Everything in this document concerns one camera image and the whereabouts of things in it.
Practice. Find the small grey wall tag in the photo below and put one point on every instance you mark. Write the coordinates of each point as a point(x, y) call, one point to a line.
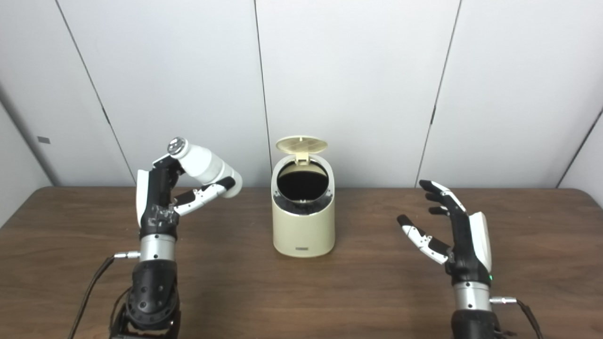
point(43, 140)

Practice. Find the small white plastic bottle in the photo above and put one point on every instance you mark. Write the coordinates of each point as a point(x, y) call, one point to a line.
point(205, 165)

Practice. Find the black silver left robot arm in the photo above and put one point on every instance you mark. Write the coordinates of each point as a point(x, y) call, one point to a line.
point(153, 287)

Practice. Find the cream-colored cylindrical bin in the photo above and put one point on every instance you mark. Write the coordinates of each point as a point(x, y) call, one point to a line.
point(304, 233)

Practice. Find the small black panel clip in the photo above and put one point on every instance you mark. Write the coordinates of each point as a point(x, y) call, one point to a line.
point(106, 116)
point(432, 116)

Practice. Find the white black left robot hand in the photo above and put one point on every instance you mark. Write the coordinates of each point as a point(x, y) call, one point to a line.
point(155, 212)

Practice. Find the round cream bin lid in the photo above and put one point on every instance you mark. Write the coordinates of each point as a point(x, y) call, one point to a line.
point(301, 144)

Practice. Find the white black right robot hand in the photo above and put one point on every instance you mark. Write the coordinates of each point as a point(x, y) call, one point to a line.
point(471, 259)

